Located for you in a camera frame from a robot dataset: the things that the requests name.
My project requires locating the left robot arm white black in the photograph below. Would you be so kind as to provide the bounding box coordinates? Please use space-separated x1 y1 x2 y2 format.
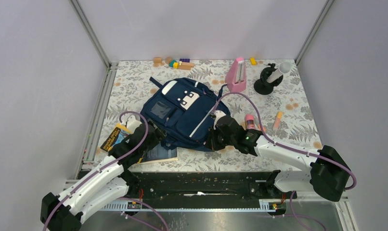
40 123 165 231

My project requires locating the tan wooden cube block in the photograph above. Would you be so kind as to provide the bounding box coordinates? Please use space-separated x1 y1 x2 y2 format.
153 57 163 64

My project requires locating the navy blue student backpack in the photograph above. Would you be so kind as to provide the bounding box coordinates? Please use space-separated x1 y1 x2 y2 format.
141 77 230 152

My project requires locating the dark blue paperback book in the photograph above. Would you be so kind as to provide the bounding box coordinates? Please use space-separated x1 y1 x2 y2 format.
138 144 178 164

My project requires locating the purple cable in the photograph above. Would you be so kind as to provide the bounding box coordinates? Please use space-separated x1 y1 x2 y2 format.
213 91 357 191
42 111 149 231

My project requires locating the round tan wooden block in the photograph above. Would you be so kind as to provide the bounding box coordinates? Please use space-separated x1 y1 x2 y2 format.
165 57 173 64

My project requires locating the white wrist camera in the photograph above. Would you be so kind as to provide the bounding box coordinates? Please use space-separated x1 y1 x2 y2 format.
125 115 142 134
212 110 226 123

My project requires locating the long tan wooden block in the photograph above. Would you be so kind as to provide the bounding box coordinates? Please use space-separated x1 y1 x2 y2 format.
178 62 195 70

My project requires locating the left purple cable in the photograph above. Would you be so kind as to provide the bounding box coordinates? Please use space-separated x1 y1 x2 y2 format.
42 111 149 231

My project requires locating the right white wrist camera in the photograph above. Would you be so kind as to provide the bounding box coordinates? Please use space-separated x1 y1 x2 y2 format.
212 110 226 123

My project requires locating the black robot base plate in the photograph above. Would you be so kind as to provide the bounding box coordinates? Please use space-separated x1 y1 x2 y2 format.
108 171 297 210

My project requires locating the yellow black treehouse book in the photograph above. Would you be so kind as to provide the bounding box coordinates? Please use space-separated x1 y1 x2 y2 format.
100 123 131 152

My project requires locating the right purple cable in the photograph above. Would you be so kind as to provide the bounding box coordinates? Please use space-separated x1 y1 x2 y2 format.
213 91 357 191

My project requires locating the orange pink highlighter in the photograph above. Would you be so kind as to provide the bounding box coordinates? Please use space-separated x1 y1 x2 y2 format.
272 111 283 131

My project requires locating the purple wooden block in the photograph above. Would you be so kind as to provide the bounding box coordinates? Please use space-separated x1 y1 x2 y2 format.
179 58 190 63

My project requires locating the teal wooden block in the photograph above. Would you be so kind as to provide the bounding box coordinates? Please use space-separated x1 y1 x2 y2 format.
168 60 178 67

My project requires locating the floral patterned table mat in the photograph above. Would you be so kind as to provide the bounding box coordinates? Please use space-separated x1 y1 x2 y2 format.
99 60 323 172

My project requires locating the black stand with white tube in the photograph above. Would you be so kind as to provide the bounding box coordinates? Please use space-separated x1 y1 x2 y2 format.
254 62 292 95

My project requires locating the pink metronome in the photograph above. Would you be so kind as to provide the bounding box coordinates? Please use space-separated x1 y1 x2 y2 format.
225 57 246 92

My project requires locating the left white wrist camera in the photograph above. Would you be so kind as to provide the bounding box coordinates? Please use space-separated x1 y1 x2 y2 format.
125 115 142 134

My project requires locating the slotted grey cable duct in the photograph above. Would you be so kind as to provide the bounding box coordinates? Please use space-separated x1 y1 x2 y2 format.
100 199 276 212

